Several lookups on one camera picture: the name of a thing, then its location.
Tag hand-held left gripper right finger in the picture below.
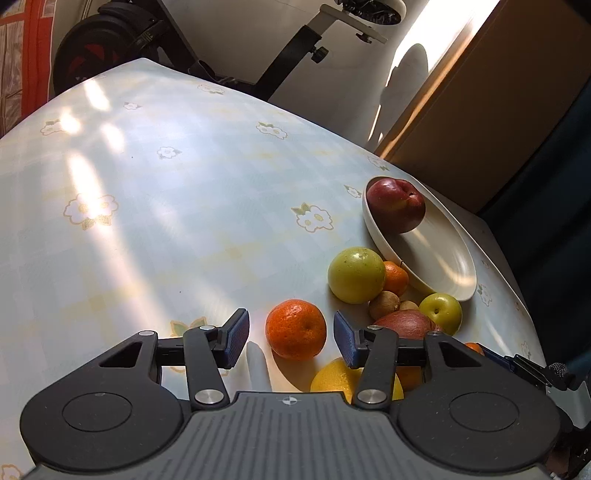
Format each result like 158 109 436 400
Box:
333 310 485 409

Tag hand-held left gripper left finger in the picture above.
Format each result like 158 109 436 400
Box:
97 308 251 409

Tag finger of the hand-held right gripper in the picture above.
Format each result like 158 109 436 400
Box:
478 343 552 385

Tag yellow orange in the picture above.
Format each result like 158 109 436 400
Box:
310 357 404 401

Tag wrinkled red apple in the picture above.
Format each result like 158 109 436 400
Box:
372 309 444 340

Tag large green apple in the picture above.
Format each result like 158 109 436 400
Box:
328 247 387 304

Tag small green apple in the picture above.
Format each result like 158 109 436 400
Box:
418 293 463 336

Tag white bowl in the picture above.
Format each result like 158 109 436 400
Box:
361 176 478 302

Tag shiny red apple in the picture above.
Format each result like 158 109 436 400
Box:
366 178 426 234

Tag dark blue curtain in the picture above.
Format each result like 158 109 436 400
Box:
480 69 591 370

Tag wooden cabinet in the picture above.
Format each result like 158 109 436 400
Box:
374 0 591 213

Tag black and white exercise bike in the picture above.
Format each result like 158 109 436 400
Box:
187 0 407 100

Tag black scooter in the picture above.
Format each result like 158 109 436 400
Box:
52 0 204 95

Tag orange patterned cloth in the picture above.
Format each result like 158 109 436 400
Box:
0 0 88 139

